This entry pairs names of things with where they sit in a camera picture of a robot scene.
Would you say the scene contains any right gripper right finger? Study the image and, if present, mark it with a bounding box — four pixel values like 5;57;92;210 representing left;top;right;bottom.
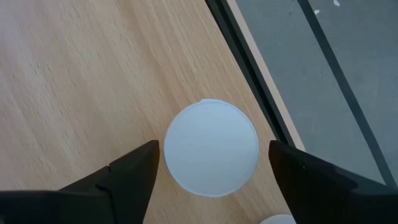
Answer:
268;139;398;224

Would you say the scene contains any large orange pill vial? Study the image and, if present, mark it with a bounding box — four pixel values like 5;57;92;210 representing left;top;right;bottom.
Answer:
259;213;298;224
164;98;260;198

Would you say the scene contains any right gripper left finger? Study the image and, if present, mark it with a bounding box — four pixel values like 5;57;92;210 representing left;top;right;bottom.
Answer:
0;139;161;224

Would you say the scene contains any black aluminium rig frame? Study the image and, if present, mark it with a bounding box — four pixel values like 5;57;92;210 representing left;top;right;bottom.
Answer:
204;0;296;147

